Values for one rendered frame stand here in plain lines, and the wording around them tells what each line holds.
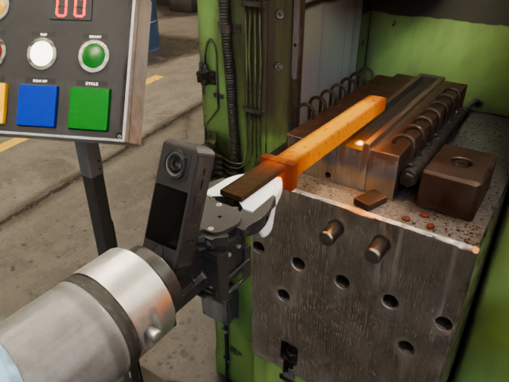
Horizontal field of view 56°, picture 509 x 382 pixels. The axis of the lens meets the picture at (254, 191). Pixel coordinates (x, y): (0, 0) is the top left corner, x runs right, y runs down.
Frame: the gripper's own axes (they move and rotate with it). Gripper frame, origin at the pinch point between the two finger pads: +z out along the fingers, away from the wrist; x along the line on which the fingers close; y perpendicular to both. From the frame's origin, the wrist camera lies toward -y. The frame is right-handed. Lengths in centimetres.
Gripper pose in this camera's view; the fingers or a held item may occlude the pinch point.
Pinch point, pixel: (267, 176)
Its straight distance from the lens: 55.9
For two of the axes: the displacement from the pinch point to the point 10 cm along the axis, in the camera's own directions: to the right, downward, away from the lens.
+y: 0.1, 8.6, 5.2
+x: 8.2, 2.9, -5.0
